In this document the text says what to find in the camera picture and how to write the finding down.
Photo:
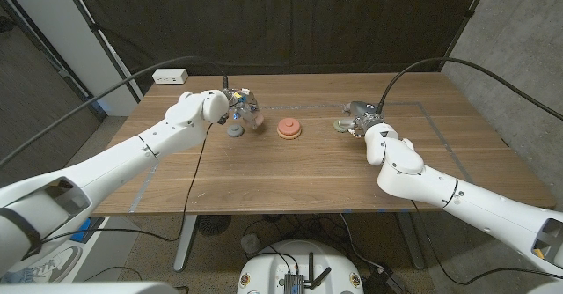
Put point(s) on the white floor platform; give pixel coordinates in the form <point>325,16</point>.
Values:
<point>119,241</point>

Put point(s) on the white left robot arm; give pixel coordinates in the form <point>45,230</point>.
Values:
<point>101,171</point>

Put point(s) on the grey round floor object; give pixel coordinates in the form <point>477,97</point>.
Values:
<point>250,243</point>

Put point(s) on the black power adapter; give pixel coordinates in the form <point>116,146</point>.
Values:
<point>387,283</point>

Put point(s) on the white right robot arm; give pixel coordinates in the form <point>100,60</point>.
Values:
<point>462,197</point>

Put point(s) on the white robot torso base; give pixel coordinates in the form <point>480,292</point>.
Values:
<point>268,267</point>

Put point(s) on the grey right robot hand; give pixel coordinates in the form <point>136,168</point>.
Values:
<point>365,111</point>

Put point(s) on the black backdrop curtain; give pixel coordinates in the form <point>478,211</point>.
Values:
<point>281,21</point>

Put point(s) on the white sneaker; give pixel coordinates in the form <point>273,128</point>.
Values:
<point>48,265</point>

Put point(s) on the black backdrop stand pole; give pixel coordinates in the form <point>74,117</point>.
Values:
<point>101,41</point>
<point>466,19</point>

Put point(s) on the white power strip box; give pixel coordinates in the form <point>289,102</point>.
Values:
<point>169,76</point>

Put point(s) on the small black floor fan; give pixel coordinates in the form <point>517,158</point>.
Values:
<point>213,224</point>

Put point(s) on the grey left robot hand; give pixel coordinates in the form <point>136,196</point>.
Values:
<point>244,105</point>

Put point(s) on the white table leg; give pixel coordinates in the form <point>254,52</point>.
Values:
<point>184,245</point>

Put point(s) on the blue foot pedal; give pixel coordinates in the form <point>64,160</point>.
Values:
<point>83,230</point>

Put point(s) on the grey antenna radio box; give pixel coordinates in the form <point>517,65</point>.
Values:
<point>293,283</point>

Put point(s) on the grey table leg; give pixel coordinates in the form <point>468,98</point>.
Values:
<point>411,241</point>

